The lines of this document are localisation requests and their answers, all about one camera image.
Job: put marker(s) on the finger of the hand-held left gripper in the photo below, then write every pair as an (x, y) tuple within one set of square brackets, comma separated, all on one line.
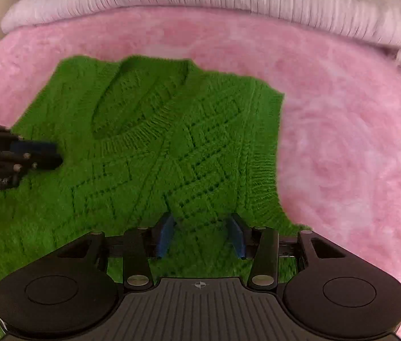
[(49, 161), (33, 147)]

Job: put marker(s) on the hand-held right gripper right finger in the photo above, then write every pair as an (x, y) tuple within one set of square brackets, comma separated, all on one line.
[(236, 236)]

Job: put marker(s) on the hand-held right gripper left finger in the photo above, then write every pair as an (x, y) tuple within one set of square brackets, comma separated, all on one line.
[(165, 234)]

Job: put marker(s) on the green knit sweater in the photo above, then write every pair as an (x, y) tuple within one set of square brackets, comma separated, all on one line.
[(186, 142)]

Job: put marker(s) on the pink floral blanket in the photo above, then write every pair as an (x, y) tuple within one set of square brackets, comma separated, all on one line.
[(346, 131)]

